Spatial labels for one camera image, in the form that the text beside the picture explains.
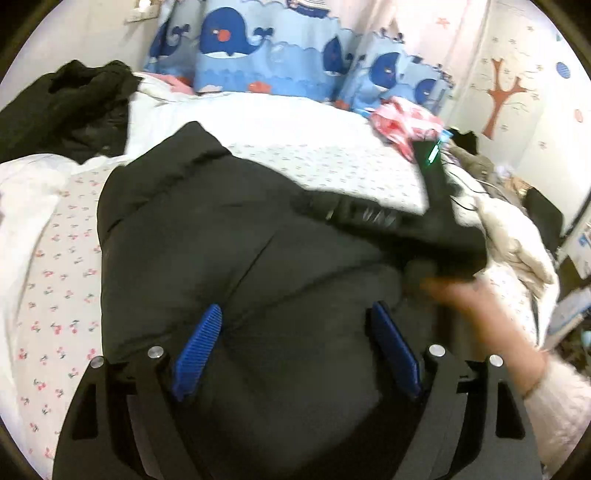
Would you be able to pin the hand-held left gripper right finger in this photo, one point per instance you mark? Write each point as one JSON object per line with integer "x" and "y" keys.
{"x": 397, "y": 350}

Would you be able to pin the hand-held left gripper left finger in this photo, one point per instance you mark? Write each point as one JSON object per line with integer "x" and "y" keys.
{"x": 196, "y": 350}

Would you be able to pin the large black puffer jacket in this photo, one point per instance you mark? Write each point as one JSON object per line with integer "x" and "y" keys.
{"x": 254, "y": 277}

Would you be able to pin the person's right forearm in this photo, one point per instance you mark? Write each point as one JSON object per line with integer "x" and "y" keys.
{"x": 563, "y": 406}

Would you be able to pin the person's right hand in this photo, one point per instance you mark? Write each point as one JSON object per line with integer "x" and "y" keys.
{"x": 489, "y": 323}

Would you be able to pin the beige padded cloth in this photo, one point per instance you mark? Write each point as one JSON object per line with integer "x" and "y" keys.
{"x": 517, "y": 249}

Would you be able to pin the dark cloth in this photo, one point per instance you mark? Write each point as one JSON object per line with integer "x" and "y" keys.
{"x": 545, "y": 217}

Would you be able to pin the pink patterned cloth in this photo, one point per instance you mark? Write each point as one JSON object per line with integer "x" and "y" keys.
{"x": 406, "y": 120}

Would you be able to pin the cherry print bedsheet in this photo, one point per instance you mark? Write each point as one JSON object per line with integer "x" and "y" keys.
{"x": 55, "y": 300}

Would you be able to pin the blue whale print pillow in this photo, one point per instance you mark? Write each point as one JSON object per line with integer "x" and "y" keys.
{"x": 397, "y": 74}

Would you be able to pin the pink curtain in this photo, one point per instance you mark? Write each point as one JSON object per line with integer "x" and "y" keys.
{"x": 429, "y": 46}

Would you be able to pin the white quilt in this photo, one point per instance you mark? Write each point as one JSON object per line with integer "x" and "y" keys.
{"x": 277, "y": 120}

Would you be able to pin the blue whale print blanket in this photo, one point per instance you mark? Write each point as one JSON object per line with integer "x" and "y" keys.
{"x": 258, "y": 50}

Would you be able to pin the small pink garment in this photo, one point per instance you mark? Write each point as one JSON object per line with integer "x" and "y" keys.
{"x": 168, "y": 83}

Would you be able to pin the crumpled black jacket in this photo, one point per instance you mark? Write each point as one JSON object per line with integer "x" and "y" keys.
{"x": 69, "y": 110}

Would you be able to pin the red tree wall sticker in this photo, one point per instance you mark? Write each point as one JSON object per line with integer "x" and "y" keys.
{"x": 502, "y": 92}

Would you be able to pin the blue round wall sticker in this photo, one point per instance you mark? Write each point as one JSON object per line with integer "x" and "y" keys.
{"x": 562, "y": 70}

